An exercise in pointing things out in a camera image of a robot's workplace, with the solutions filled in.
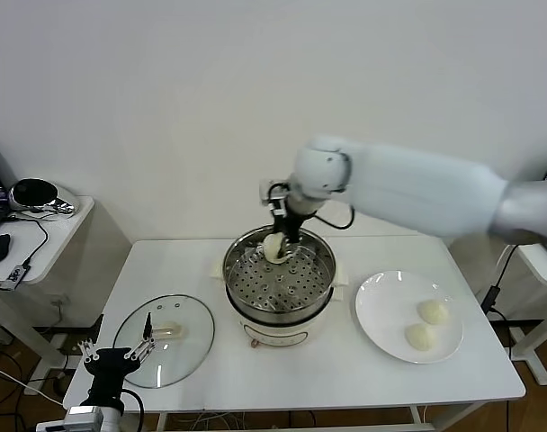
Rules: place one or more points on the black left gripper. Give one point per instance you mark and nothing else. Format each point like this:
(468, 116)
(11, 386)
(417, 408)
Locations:
(107, 362)

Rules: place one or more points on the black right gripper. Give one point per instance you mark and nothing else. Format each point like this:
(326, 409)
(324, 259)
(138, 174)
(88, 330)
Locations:
(291, 229)

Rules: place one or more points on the white steamed baozi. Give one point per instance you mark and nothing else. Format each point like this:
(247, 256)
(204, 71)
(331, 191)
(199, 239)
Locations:
(432, 312)
(419, 336)
(281, 260)
(272, 245)

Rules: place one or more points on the round glass pot lid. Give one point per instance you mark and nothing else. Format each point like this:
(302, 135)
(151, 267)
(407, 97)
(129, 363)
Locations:
(188, 315)

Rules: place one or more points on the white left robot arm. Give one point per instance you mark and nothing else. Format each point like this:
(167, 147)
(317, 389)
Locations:
(112, 416)

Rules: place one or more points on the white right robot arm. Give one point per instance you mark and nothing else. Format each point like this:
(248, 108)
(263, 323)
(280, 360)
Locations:
(413, 189)

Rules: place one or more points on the perforated steel steamer basket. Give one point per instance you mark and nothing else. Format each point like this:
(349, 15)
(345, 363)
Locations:
(300, 288)

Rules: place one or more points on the white electric cooker base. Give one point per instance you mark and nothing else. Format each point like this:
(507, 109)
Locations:
(278, 335)

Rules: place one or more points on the white side table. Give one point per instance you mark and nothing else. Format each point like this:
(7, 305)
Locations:
(536, 265)
(62, 234)

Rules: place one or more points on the grey usb hub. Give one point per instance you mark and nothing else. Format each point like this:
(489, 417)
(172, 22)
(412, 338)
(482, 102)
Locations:
(13, 276)

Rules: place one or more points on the round white plate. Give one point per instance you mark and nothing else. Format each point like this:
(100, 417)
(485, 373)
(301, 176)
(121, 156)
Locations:
(390, 324)

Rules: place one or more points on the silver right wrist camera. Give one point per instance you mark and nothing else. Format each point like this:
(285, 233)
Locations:
(275, 198)

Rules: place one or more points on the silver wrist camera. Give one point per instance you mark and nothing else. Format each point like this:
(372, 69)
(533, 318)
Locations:
(82, 416)
(275, 198)

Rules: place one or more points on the white wall socket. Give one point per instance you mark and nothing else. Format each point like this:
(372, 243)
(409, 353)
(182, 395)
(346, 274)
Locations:
(60, 300)

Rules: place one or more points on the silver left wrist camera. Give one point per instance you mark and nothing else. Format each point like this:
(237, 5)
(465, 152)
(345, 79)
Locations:
(82, 416)

